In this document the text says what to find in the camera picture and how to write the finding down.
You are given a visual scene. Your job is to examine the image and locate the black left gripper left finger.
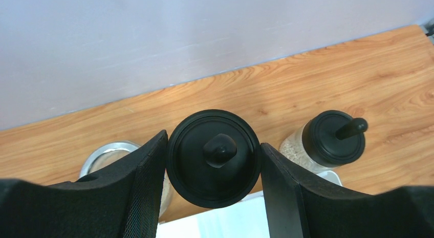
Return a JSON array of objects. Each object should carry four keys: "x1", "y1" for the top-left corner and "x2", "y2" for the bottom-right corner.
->
[{"x1": 1, "y1": 130, "x2": 168, "y2": 237}]

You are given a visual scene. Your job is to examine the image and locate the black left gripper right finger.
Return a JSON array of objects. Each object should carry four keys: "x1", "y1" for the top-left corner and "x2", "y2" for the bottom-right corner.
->
[{"x1": 261, "y1": 143, "x2": 433, "y2": 237}]

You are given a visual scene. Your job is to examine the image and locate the clear glass jar far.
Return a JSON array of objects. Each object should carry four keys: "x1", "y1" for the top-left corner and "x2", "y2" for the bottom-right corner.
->
[{"x1": 79, "y1": 141, "x2": 140, "y2": 178}]

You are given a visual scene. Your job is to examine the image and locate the white divided tray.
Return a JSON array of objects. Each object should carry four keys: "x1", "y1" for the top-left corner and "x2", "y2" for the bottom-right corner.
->
[{"x1": 155, "y1": 170, "x2": 343, "y2": 238}]

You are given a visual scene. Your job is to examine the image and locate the black-lid shaker jar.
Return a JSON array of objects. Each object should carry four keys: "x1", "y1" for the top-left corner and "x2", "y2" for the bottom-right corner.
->
[
  {"x1": 166, "y1": 109, "x2": 261, "y2": 209},
  {"x1": 279, "y1": 110, "x2": 368, "y2": 174}
]

